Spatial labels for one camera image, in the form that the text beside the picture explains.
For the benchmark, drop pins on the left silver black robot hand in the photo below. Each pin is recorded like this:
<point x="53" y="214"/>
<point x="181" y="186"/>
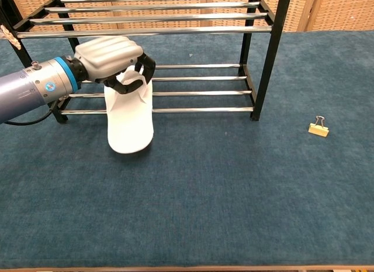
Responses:
<point x="105" y="54"/>

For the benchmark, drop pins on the white slipper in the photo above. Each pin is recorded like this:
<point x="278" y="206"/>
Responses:
<point x="131" y="128"/>

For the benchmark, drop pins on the black chrome shoe rack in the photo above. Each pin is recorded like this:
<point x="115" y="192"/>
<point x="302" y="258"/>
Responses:
<point x="274" y="49"/>

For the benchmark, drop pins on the blue carpet table cover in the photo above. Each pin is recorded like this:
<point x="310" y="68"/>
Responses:
<point x="233" y="181"/>

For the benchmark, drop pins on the yellow binder clip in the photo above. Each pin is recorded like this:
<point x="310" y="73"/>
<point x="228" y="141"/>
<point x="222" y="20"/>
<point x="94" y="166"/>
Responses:
<point x="318" y="130"/>

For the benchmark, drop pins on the woven folding screen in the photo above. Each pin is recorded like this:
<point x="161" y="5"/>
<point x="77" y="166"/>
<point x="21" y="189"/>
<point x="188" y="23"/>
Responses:
<point x="336" y="8"/>

